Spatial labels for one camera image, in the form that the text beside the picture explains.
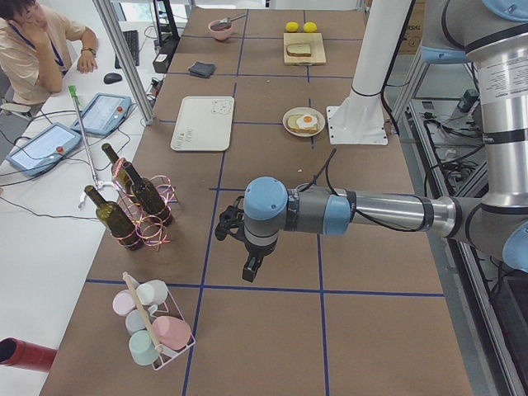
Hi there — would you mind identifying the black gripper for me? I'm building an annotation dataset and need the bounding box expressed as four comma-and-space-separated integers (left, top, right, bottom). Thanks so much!
214, 196, 276, 282

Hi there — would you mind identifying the bread slice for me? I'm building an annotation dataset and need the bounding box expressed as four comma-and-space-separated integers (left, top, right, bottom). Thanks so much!
285, 43, 312, 58
286, 114, 319, 134

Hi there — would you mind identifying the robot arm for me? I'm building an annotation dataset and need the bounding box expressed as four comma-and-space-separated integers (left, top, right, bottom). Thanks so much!
214, 1, 527, 281

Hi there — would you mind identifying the white bear serving tray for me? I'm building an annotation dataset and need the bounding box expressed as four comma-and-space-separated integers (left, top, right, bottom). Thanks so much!
170, 96, 234, 152

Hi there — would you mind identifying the white cup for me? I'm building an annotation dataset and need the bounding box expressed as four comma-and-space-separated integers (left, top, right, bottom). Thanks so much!
135, 280, 168, 305

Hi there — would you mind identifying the dark green wine bottle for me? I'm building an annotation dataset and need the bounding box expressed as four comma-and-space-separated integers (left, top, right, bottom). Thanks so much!
123, 161, 172, 226
101, 143, 130, 192
84, 186, 144, 251

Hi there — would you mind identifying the grey cup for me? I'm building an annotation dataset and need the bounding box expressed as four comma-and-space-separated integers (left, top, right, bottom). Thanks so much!
125, 309, 146, 336

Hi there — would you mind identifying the light pink cup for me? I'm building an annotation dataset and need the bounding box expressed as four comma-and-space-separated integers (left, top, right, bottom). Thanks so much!
112, 290, 136, 317

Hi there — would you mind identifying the mint green cup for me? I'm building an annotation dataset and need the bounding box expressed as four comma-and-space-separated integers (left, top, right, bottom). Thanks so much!
129, 330, 159, 366

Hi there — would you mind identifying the fried egg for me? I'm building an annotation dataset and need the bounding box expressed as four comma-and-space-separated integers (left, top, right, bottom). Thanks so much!
296, 115, 318, 129

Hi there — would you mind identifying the white round plate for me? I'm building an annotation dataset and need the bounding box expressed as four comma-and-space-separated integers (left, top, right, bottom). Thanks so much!
283, 107, 326, 138

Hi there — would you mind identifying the grey folded cloth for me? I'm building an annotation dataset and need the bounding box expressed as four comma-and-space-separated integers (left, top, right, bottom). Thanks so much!
188, 61, 216, 78

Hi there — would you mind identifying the blue teach pendant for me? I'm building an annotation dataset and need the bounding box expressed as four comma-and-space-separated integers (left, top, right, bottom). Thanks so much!
81, 92, 132, 137
7, 123, 82, 177

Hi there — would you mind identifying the wooden cutting board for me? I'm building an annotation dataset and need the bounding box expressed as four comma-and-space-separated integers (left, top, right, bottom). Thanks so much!
283, 33, 327, 65

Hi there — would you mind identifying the black computer mouse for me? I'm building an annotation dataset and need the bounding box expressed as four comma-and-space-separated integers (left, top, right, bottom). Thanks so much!
103, 73, 123, 85

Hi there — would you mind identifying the pink bowl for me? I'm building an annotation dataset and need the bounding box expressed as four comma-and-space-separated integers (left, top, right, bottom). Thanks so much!
208, 20, 233, 41

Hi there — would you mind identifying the yellow lemon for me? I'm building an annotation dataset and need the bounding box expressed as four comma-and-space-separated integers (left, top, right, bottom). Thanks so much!
303, 21, 318, 33
285, 21, 299, 33

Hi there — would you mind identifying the metal scoop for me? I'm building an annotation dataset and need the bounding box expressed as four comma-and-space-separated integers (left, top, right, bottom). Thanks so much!
211, 13, 246, 30

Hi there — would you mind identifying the grabber stick green tip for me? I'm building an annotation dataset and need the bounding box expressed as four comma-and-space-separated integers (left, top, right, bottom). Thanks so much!
68, 85, 112, 191

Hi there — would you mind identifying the red cylinder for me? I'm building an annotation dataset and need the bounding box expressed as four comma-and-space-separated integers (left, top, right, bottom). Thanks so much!
1, 337, 57, 372

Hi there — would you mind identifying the black keyboard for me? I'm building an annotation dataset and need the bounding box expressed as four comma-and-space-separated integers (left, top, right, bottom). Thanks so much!
122, 30, 139, 66

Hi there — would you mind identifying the seated person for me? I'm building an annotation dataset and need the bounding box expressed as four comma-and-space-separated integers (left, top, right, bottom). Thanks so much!
1, 1, 98, 106

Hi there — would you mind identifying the copper wire bottle rack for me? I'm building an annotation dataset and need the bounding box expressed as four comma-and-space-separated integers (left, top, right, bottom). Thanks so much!
114, 176, 177, 250

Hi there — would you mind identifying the wooden rack handle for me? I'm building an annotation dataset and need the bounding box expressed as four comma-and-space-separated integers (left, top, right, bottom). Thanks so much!
122, 271, 163, 353

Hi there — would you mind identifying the white wire cup rack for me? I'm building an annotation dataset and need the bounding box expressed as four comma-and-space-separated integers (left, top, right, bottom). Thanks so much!
121, 271, 196, 371

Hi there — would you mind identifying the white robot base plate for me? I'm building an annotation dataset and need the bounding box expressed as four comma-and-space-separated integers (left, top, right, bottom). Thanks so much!
326, 104, 388, 145

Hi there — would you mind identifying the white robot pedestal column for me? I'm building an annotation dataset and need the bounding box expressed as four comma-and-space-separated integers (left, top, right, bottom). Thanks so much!
349, 0, 414, 110

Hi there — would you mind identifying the aluminium frame post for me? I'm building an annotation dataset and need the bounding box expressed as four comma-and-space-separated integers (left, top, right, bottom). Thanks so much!
92, 0, 153, 125

